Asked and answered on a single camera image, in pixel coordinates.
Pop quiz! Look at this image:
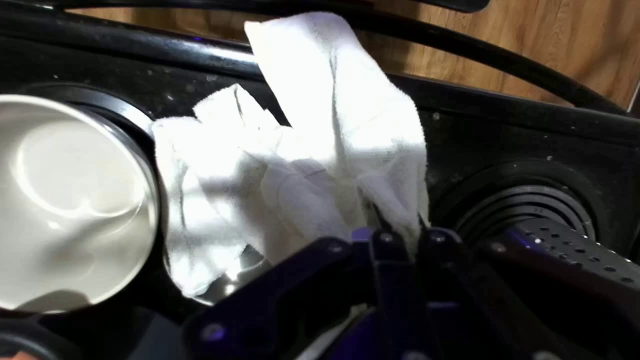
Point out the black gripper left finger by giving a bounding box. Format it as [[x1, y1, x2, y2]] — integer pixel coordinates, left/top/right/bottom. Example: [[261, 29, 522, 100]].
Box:
[[369, 207, 432, 360]]

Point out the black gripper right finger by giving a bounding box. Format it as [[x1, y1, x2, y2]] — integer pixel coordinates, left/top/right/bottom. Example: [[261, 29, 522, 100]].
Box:
[[419, 226, 533, 360]]

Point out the white cloth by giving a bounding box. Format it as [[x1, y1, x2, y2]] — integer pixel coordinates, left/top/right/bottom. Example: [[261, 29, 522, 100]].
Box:
[[153, 12, 429, 300]]

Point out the black stove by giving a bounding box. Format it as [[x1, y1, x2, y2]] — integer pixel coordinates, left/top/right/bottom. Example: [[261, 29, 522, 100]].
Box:
[[0, 0, 640, 360]]

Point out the white bowl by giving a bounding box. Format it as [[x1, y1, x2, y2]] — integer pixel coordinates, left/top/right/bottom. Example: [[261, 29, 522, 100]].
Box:
[[0, 94, 161, 315]]

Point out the perforated steel utensil holder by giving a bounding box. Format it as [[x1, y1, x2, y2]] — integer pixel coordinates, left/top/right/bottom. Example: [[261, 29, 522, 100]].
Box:
[[498, 219, 640, 317]]

